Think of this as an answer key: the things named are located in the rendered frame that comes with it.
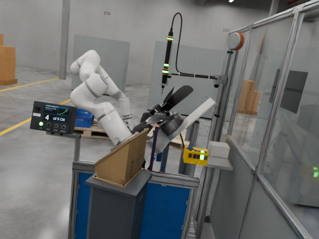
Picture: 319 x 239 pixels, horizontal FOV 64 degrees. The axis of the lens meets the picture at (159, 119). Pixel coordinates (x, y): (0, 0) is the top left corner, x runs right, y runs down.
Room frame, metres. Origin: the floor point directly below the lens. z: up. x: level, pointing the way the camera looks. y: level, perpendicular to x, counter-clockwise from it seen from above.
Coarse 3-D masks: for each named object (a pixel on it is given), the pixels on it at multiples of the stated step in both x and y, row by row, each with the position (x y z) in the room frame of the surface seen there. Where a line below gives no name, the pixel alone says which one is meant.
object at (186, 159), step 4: (184, 148) 1.71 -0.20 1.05; (196, 148) 1.69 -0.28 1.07; (200, 148) 1.70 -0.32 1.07; (204, 148) 1.72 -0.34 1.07; (184, 152) 1.67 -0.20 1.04; (188, 152) 1.62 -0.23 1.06; (192, 152) 1.62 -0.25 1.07; (196, 152) 1.62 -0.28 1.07; (200, 152) 1.63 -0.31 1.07; (204, 152) 1.64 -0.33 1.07; (184, 156) 1.63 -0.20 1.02; (192, 156) 1.62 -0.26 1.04; (184, 160) 1.62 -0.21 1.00; (188, 160) 1.62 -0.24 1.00; (192, 160) 1.62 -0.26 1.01; (196, 160) 1.62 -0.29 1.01; (200, 160) 1.62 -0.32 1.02; (204, 160) 1.62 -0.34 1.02; (196, 164) 1.62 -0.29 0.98; (200, 164) 1.62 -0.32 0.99; (204, 164) 1.62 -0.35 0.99
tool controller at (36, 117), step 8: (40, 104) 1.63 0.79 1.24; (48, 104) 1.63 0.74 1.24; (56, 104) 1.64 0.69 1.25; (32, 112) 1.62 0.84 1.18; (40, 112) 1.62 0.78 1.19; (48, 112) 1.62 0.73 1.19; (56, 112) 1.62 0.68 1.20; (64, 112) 1.62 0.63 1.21; (72, 112) 1.64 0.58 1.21; (32, 120) 1.60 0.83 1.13; (40, 120) 1.60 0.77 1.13; (56, 120) 1.61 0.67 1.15; (64, 120) 1.61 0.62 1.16; (72, 120) 1.65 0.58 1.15; (32, 128) 1.59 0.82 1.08; (40, 128) 1.59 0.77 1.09; (48, 128) 1.59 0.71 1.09; (56, 128) 1.60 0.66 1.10; (72, 128) 1.66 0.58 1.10
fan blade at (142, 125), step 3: (141, 123) 2.08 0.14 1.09; (144, 123) 2.07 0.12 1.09; (135, 126) 2.08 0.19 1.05; (138, 126) 2.06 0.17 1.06; (141, 126) 2.05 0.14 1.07; (144, 126) 2.04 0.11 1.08; (147, 126) 2.04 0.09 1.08; (150, 126) 2.04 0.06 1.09; (132, 129) 2.06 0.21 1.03; (135, 129) 2.04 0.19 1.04; (138, 129) 2.03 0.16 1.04; (141, 129) 2.02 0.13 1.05; (150, 129) 2.01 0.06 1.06; (132, 132) 2.03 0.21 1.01
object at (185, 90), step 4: (180, 88) 2.00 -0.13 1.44; (184, 88) 2.04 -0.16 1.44; (188, 88) 2.09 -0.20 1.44; (192, 88) 2.13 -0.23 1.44; (176, 92) 2.03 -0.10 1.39; (180, 92) 2.07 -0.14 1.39; (184, 92) 2.10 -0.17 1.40; (188, 92) 2.13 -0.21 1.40; (172, 96) 2.05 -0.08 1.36; (176, 96) 2.08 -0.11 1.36; (180, 96) 2.11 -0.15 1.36; (184, 96) 2.13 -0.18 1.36; (168, 100) 2.07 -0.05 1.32; (172, 100) 2.09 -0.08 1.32; (176, 100) 2.11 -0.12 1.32; (180, 100) 2.14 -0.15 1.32; (172, 104) 2.12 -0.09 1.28; (176, 104) 2.14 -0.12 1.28
